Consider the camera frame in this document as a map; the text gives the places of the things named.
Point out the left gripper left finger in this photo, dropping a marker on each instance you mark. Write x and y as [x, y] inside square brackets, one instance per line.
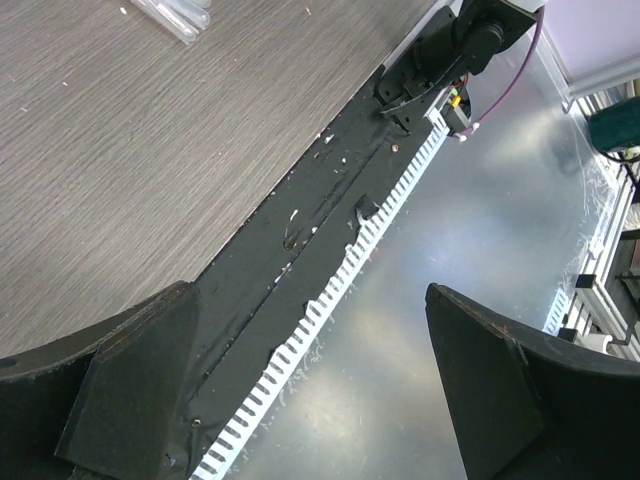
[99, 403]

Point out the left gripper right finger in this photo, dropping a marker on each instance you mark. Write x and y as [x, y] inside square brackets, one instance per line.
[528, 405]

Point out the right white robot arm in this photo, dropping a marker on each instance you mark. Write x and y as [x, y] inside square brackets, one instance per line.
[448, 48]

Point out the bundle of plastic pipettes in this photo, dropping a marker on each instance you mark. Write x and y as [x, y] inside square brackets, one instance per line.
[185, 19]

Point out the white slotted cable duct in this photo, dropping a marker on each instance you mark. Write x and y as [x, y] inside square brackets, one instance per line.
[223, 451]

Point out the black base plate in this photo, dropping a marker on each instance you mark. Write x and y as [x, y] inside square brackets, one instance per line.
[254, 293]

